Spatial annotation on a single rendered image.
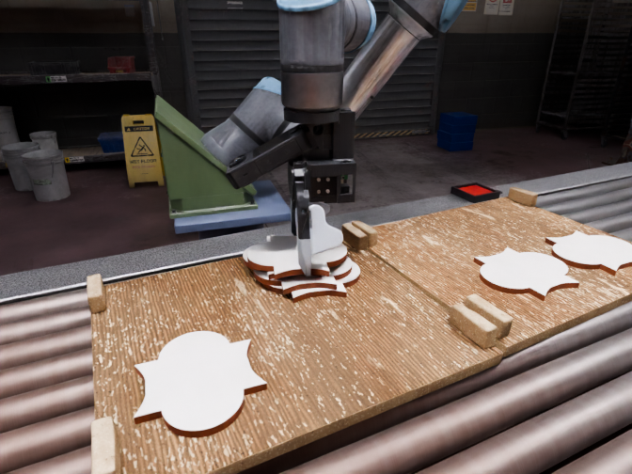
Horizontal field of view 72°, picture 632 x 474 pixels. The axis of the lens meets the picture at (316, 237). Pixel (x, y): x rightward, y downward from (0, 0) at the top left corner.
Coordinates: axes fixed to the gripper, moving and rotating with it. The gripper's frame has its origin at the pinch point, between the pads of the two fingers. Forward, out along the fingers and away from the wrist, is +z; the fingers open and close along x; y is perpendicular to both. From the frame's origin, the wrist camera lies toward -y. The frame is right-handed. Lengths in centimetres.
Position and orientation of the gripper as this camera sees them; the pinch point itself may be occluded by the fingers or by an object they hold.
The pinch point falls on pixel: (298, 252)
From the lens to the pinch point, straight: 62.1
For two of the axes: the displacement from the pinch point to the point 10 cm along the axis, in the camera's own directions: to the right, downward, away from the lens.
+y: 9.9, -0.6, 1.3
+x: -1.4, -4.2, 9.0
